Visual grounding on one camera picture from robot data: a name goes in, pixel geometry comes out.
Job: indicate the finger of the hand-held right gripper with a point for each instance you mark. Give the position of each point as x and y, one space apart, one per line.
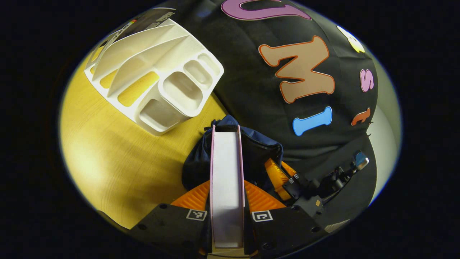
293 178
278 178

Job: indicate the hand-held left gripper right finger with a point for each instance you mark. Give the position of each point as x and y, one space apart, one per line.
280 230

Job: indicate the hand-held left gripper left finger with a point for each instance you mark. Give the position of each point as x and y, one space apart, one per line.
172 226

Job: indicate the pink cover book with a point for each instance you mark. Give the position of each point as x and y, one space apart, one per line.
226 187

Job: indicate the blue schoolbag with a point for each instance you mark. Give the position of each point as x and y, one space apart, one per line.
196 165

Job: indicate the white bookshelf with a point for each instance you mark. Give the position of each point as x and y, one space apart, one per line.
172 54

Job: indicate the black backdrop cloth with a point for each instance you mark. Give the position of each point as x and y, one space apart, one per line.
237 72

